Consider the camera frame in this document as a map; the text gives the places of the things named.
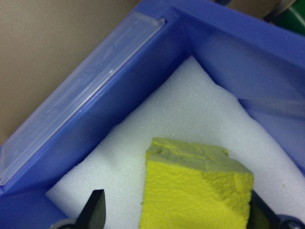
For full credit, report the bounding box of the blue plastic storage bin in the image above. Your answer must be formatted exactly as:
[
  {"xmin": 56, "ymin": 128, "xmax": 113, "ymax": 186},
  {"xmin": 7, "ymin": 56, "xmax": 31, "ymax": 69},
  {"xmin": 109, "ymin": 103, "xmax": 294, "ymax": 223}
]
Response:
[{"xmin": 0, "ymin": 0, "xmax": 305, "ymax": 229}]

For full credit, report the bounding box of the yellow foam block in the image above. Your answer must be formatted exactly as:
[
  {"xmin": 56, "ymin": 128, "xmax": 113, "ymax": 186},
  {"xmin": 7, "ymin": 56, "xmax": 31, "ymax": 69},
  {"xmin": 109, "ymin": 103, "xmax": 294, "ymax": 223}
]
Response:
[{"xmin": 139, "ymin": 137, "xmax": 254, "ymax": 229}]

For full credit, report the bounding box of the green conveyor belt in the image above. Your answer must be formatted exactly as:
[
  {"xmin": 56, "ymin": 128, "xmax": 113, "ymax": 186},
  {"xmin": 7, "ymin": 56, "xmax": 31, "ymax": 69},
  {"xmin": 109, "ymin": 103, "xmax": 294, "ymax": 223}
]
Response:
[{"xmin": 262, "ymin": 0, "xmax": 305, "ymax": 36}]

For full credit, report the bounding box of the white foam pad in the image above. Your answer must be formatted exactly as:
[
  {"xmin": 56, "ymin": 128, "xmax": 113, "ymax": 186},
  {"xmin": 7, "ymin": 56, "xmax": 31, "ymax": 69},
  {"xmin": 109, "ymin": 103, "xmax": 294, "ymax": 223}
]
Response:
[{"xmin": 45, "ymin": 55, "xmax": 305, "ymax": 229}]

